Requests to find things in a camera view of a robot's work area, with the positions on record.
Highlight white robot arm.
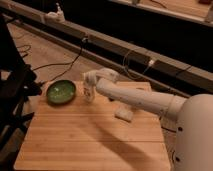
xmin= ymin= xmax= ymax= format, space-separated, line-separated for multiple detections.
xmin=83 ymin=68 xmax=213 ymax=171

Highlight white cable on rail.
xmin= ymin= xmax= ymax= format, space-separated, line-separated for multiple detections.
xmin=121 ymin=49 xmax=156 ymax=81

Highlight wooden cutting board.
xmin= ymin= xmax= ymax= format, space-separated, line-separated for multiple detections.
xmin=14 ymin=83 xmax=170 ymax=171

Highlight black cable on floor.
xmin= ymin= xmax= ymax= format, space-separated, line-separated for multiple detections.
xmin=16 ymin=37 xmax=88 ymax=84

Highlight green bowl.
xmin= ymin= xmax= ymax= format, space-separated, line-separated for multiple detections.
xmin=46 ymin=80 xmax=76 ymax=105

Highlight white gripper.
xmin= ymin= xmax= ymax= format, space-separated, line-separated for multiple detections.
xmin=83 ymin=68 xmax=119 ymax=102

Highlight long metal rail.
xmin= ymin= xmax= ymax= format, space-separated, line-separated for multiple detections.
xmin=0 ymin=0 xmax=213 ymax=95

